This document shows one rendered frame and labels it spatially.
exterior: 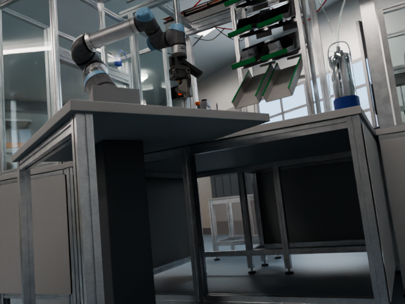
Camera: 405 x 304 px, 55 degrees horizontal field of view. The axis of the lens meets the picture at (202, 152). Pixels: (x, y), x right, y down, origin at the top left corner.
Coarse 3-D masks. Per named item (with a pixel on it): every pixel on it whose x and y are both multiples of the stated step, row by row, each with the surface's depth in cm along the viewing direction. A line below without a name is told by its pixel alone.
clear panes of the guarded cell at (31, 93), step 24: (24, 0) 242; (48, 0) 231; (0, 24) 251; (24, 24) 240; (48, 24) 230; (24, 48) 238; (48, 48) 228; (24, 72) 237; (48, 72) 227; (72, 72) 305; (24, 96) 235; (48, 96) 225; (72, 96) 301; (24, 120) 233
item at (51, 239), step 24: (48, 168) 215; (0, 192) 234; (48, 192) 214; (0, 216) 232; (48, 216) 213; (0, 240) 230; (48, 240) 212; (0, 264) 229; (48, 264) 210; (0, 288) 227; (48, 288) 209
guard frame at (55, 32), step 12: (12, 0) 245; (84, 0) 253; (0, 36) 251; (0, 48) 249; (0, 60) 248; (0, 72) 246; (0, 84) 245; (60, 84) 223; (0, 96) 244; (60, 96) 222; (0, 108) 243; (60, 108) 220; (0, 120) 242; (0, 132) 241; (0, 144) 241; (0, 156) 240; (0, 168) 239; (36, 168) 224
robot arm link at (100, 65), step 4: (92, 56) 194; (96, 56) 197; (88, 60) 193; (92, 60) 195; (96, 60) 196; (100, 60) 198; (80, 64) 194; (84, 64) 194; (88, 64) 194; (92, 64) 193; (96, 64) 194; (100, 64) 195; (104, 64) 204; (80, 68) 198; (84, 68) 195; (88, 68) 193; (92, 68) 193; (96, 68) 192; (100, 68) 193; (104, 68) 197; (84, 72) 195; (88, 72) 194
